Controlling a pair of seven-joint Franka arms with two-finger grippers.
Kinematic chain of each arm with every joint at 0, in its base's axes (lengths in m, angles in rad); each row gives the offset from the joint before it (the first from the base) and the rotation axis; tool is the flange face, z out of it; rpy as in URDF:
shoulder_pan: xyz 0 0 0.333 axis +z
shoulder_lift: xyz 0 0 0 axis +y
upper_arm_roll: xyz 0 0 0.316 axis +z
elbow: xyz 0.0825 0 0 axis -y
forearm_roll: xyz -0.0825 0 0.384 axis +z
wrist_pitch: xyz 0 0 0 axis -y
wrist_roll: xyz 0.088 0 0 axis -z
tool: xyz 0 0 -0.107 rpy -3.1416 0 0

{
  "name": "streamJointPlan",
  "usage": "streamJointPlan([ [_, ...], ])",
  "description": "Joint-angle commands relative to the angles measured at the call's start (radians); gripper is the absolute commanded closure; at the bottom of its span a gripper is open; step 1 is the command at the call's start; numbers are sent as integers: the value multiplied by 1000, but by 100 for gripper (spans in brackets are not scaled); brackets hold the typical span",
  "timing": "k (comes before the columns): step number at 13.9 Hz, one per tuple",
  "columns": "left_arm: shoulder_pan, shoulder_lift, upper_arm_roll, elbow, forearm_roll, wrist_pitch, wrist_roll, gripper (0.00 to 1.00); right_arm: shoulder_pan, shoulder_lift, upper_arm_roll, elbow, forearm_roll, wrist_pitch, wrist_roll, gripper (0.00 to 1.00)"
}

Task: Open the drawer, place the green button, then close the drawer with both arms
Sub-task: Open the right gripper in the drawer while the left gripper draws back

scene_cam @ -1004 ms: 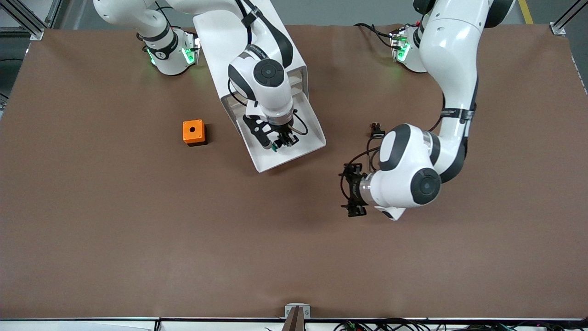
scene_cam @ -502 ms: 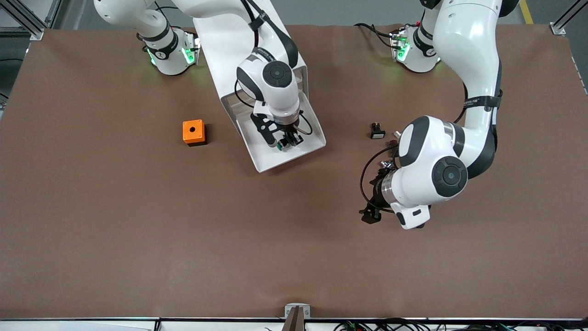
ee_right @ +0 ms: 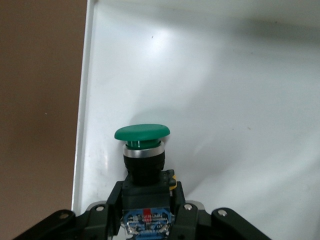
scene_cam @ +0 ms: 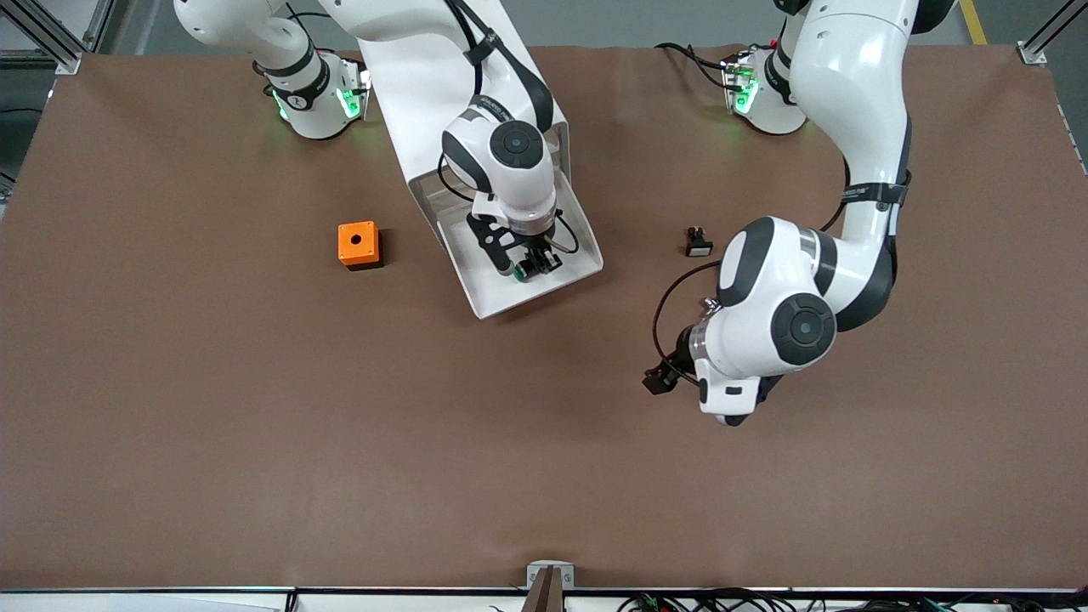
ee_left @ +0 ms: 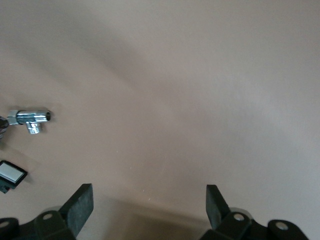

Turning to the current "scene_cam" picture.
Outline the orange button box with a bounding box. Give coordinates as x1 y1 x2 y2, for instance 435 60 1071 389
337 221 384 272

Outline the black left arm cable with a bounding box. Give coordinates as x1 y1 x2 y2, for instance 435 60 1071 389
651 157 914 388

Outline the black base power cable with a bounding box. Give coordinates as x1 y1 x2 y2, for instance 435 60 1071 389
654 41 734 91

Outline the black cable bundle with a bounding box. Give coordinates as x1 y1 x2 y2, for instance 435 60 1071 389
489 588 1088 612

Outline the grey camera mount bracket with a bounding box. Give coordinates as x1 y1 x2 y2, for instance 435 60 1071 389
520 560 576 612

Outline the aluminium frame profile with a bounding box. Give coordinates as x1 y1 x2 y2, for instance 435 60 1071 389
1017 0 1088 65
0 0 116 76

